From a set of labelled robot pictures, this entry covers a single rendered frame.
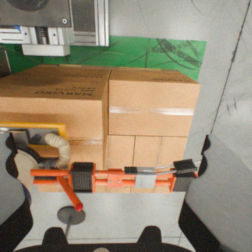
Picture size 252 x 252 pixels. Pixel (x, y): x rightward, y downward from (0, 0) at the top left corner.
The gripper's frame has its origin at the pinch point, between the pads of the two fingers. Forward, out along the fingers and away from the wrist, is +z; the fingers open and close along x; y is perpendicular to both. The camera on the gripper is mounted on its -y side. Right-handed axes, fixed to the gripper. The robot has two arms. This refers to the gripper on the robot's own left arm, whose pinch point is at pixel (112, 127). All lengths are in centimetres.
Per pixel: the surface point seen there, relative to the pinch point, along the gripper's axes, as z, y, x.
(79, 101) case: 58, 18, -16
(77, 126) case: 58, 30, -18
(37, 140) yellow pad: 42, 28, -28
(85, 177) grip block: 32.1, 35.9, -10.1
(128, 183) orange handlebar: 33, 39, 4
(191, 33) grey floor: 152, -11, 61
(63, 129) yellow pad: 45, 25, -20
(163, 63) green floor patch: 152, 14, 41
